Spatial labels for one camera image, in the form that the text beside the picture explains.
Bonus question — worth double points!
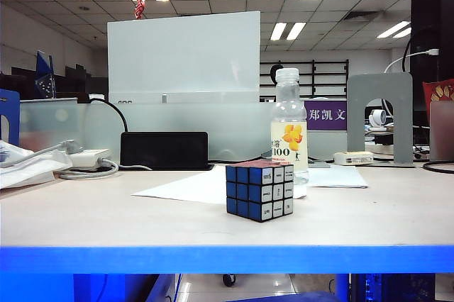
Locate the blue white red Rubik's cube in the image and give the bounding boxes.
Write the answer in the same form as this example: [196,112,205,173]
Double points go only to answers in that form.
[225,160,295,223]

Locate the clear plastic drink bottle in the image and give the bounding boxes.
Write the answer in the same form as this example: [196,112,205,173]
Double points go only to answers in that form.
[270,67,309,186]

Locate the black rectangular box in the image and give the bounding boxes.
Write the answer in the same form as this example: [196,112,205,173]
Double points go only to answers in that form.
[119,131,216,171]

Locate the white paper sheet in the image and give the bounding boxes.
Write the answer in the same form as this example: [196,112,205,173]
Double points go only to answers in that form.
[305,165,369,189]
[130,165,308,209]

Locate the black chair headrest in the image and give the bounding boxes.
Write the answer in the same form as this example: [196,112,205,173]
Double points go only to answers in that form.
[270,63,285,85]

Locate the white translucent board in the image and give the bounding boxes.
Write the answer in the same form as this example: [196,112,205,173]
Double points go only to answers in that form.
[106,11,262,104]

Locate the purple name sign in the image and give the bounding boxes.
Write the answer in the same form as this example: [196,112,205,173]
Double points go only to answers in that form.
[304,99,348,131]

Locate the small white charger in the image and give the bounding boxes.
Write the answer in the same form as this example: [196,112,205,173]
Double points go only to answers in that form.
[333,150,375,167]

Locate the white power adapter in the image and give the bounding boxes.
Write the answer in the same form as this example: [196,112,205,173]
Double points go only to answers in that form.
[69,148,111,168]

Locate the small white desk fan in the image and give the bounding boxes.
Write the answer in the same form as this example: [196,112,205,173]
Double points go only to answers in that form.
[367,109,387,129]

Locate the frosted glass desk partition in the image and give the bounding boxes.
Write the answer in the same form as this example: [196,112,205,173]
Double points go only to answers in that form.
[19,98,348,161]

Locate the grey metal bookend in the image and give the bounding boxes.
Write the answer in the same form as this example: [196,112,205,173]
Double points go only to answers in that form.
[346,72,416,168]

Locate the blue flag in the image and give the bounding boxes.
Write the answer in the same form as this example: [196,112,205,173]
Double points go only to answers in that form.
[34,50,57,100]

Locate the clear plastic document bag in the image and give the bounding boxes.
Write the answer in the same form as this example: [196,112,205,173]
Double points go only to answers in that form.
[0,140,74,190]

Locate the pink translucent panel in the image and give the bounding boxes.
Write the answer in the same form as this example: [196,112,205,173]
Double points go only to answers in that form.
[428,100,454,162]

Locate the blue metal bookend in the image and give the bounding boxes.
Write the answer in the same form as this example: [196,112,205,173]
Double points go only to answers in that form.
[0,89,21,147]

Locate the red patterned cushion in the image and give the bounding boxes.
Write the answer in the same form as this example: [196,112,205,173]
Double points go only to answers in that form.
[421,78,454,115]

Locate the black monitor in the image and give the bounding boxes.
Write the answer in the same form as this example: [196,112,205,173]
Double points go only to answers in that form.
[410,0,454,129]

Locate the black wall shelf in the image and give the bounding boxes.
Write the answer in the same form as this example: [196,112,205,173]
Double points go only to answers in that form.
[260,60,350,98]

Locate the black power cable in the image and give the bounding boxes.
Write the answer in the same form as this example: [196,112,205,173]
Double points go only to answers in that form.
[88,98,129,135]

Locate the white coiled cable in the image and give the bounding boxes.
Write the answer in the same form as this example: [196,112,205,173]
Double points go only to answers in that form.
[56,158,153,179]

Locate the blue metal table frame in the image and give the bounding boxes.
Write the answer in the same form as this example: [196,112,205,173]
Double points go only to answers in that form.
[0,246,454,302]

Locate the grey plug with cable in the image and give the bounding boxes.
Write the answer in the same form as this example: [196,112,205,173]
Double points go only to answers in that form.
[0,138,84,168]

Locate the thin black hanging cable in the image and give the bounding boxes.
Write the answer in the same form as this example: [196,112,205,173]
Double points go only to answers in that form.
[402,27,414,72]

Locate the thick black cable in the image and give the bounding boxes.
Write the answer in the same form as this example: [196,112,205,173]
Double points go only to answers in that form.
[421,160,454,174]

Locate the white USB cable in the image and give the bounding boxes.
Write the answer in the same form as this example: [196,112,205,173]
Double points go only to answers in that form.
[384,48,441,74]

